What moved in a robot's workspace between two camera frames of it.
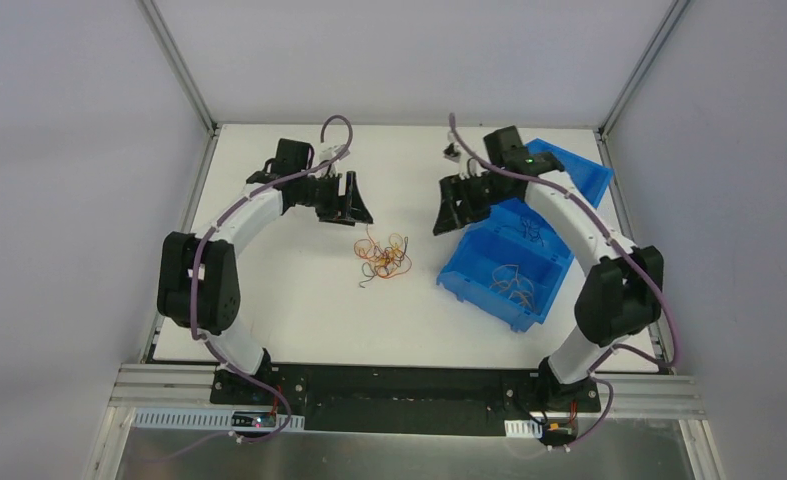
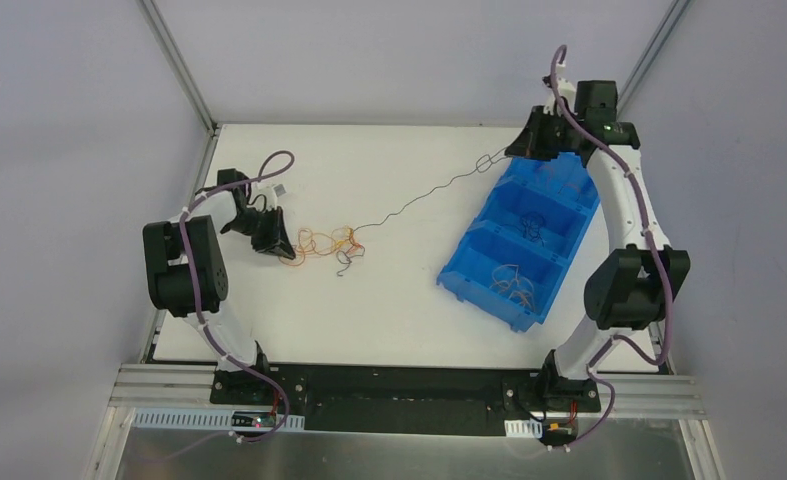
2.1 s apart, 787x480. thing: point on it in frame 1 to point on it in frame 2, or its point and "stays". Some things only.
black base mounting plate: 400,398 stays
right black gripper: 463,201 to 542,137
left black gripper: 338,201 to 264,229
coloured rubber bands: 385,262 to 343,240
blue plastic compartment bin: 511,263 stays
